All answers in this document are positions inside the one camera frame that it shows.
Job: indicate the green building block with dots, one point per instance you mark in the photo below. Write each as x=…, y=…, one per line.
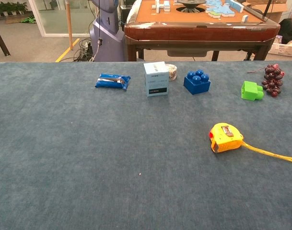
x=250, y=91

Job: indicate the green object on floor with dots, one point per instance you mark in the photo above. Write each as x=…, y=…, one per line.
x=28, y=19

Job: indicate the brown cardboard box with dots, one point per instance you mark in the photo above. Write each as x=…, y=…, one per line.
x=278, y=9

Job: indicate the purple grape bunch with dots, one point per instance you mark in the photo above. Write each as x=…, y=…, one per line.
x=272, y=81

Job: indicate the light blue cardboard box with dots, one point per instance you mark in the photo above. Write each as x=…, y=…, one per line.
x=156, y=83

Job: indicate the yellow tape measure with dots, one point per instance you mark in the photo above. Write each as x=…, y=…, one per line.
x=226, y=139

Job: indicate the black mahjong table dome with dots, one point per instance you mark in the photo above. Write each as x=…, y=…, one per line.
x=191, y=6

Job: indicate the dark table leg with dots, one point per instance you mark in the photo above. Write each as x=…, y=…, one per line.
x=0, y=39

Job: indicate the blue table cloth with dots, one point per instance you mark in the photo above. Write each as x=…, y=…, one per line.
x=88, y=143

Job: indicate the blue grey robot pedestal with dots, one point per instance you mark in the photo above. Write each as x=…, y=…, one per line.
x=107, y=40

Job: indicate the blue snack packet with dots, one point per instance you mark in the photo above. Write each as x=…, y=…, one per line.
x=112, y=81

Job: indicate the black bag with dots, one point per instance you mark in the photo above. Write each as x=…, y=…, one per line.
x=289, y=30

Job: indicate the brown wooden mahjong table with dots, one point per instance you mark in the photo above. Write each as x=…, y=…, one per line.
x=196, y=32

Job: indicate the row of potted plants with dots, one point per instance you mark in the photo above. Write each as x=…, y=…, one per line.
x=9, y=8

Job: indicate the cluster of standing mahjong tiles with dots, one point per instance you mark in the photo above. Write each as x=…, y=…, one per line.
x=161, y=6

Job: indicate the blue building block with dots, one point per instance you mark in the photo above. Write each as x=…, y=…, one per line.
x=196, y=85

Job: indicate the thin black rod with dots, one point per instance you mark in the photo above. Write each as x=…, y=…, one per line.
x=267, y=9

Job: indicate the single white blue mahjong tile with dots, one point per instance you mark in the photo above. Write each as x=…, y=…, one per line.
x=244, y=18

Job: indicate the white framed glass partition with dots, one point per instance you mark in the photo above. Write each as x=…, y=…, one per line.
x=54, y=33

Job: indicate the wooden pole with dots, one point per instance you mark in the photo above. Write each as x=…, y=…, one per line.
x=69, y=24

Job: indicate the white plastic basket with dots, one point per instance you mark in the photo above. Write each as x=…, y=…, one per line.
x=284, y=49

